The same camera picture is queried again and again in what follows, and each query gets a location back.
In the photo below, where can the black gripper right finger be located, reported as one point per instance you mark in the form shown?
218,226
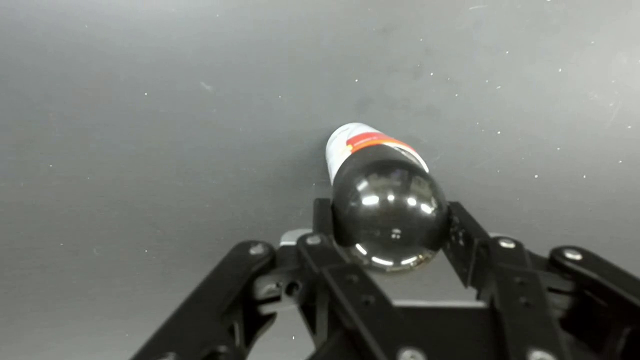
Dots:
512,280

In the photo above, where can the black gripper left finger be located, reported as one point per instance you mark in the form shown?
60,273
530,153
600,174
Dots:
213,292

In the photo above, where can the white spray can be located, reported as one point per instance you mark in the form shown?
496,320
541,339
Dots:
350,143

